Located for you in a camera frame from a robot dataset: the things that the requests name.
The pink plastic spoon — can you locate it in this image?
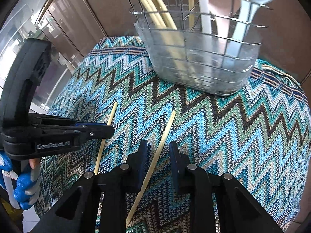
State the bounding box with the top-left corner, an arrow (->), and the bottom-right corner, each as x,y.
210,5 -> 230,38

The wire utensil holder basket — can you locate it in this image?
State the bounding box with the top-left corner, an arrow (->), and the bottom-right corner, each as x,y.
128,0 -> 263,95

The white plastic fork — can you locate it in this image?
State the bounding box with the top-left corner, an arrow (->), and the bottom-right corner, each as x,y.
199,0 -> 212,34

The wooden chopstick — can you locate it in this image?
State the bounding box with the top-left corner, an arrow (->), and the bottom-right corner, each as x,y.
125,110 -> 176,228
140,0 -> 166,29
153,0 -> 177,30
188,0 -> 195,30
94,102 -> 118,175

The zigzag patterned knit cloth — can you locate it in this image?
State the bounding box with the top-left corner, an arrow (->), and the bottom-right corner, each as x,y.
48,36 -> 310,230

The glass sliding door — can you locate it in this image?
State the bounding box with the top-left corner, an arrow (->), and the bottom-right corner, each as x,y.
1,0 -> 77,114

